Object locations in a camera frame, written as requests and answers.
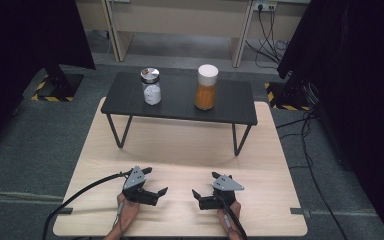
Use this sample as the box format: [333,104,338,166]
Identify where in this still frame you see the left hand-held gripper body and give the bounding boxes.
[122,165,162,207]

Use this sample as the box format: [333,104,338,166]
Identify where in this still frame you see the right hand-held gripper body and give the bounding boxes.
[197,173,246,211]

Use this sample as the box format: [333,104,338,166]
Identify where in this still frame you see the black shelf with metal legs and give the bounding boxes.
[100,71,259,157]

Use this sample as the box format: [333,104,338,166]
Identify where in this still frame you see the glass jar with silver lid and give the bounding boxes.
[140,67,163,107]

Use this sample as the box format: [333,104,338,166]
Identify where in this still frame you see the orange-filled jar with white lid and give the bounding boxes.
[193,63,220,111]

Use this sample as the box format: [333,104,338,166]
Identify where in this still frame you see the person's right hand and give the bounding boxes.
[216,199,243,228]

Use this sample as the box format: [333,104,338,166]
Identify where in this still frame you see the person's left hand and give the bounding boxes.
[115,192,142,225]

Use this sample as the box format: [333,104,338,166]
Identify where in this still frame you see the grey tape strip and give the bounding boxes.
[289,206,312,218]
[49,207,74,216]

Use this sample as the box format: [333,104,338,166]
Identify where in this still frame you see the black stand with striped tape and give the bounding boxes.
[30,63,85,103]
[264,77,312,112]

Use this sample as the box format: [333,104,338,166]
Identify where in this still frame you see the beige wooden desk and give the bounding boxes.
[75,0,312,69]

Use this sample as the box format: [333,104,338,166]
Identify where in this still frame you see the black curtain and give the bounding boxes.
[277,0,384,240]
[0,0,97,163]

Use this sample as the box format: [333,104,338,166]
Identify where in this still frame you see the thick black gripper cable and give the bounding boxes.
[41,170,130,240]
[222,196,249,240]

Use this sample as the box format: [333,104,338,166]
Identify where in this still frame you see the black floor cables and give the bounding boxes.
[275,108,348,240]

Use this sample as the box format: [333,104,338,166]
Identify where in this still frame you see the black cables under desk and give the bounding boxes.
[245,5,292,67]

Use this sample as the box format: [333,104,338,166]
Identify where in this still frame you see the white wall power outlet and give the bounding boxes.
[252,1,278,13]

